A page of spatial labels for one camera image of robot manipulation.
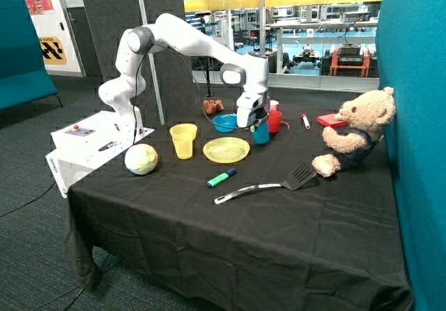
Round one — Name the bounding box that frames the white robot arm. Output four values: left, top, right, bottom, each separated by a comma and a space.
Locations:
98, 13, 270, 140

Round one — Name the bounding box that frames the toy lizard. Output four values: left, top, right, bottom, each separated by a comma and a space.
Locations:
280, 121, 291, 130

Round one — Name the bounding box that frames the green highlighter marker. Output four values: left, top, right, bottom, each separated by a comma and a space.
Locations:
206, 168, 237, 188

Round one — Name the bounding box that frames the red white marker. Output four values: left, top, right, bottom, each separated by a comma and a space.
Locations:
301, 114, 311, 130

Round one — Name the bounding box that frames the black pen on base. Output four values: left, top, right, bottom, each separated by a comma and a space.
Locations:
98, 142, 118, 151

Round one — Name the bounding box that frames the pink white mug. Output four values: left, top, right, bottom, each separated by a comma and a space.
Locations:
270, 100, 279, 111

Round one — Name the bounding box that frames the yellow black warning sign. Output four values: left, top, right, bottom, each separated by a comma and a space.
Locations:
39, 36, 67, 66

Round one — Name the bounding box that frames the blue plastic cup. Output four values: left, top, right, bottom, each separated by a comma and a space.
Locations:
251, 121, 270, 144

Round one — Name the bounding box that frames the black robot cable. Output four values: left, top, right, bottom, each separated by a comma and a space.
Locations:
130, 42, 252, 148

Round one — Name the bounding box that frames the teal partition wall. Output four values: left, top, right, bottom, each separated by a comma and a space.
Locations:
376, 0, 445, 310

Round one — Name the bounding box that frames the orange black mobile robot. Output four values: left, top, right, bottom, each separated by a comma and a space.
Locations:
320, 44, 379, 78

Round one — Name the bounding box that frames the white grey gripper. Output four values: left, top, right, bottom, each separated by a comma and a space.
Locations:
236, 93, 270, 132

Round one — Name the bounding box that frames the yellow plastic plate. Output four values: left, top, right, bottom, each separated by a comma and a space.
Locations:
203, 137, 250, 164

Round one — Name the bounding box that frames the black stand pole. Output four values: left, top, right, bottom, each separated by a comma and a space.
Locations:
198, 56, 214, 98

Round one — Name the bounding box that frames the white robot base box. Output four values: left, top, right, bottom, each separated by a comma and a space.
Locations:
46, 111, 154, 198

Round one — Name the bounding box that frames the teal sofa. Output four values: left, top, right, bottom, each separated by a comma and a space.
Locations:
1, 0, 58, 110

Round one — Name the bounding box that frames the beige teddy bear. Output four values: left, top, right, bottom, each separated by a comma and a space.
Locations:
312, 86, 397, 178

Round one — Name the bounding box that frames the yellow plastic cup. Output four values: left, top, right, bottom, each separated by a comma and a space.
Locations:
172, 136, 193, 160

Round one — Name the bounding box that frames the brown plush toy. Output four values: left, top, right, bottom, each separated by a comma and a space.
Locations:
203, 100, 224, 114

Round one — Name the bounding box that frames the pastel plush ball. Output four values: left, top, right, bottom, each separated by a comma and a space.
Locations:
124, 144, 158, 175

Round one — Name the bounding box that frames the blue plastic bowl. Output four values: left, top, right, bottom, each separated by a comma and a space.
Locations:
212, 114, 237, 133

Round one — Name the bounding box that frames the red plastic cup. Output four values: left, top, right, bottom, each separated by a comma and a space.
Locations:
268, 110, 282, 133

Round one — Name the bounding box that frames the black tablecloth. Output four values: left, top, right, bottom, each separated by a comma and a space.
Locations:
63, 104, 413, 310

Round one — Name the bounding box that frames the red flat box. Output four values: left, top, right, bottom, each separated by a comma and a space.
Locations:
316, 114, 348, 128

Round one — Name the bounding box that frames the black metal spatula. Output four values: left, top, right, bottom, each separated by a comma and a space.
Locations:
214, 161, 316, 204

